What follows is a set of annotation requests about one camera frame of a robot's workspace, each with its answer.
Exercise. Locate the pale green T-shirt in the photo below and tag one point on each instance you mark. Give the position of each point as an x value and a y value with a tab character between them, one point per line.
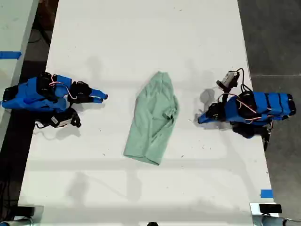
150	117

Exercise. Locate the long blue tape strip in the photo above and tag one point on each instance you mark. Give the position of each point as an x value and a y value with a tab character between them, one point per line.
10	54

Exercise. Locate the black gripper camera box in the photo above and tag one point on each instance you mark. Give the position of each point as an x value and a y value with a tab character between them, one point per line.
64	120

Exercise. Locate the grey gripper camera box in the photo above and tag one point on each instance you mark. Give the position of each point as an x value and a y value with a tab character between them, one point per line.
229	78

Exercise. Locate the grey metal tube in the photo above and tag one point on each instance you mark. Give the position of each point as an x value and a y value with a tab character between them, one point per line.
21	221
270	221

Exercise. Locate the small black box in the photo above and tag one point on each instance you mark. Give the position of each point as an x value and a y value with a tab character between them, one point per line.
270	208
26	210

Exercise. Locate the small black object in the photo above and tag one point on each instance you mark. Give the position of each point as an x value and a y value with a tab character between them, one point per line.
152	224

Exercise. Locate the short blue tape strip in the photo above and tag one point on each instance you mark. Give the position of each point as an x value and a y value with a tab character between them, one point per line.
266	193

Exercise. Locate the black camera stalk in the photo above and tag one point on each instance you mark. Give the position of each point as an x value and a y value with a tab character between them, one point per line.
225	94

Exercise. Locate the white metal bracket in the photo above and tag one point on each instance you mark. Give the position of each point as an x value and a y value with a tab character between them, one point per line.
254	208

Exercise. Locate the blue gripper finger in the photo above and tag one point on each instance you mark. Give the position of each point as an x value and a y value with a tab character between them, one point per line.
208	120
205	115
91	99
100	94

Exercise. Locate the pale side table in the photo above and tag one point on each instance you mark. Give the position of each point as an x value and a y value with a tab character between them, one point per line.
14	35

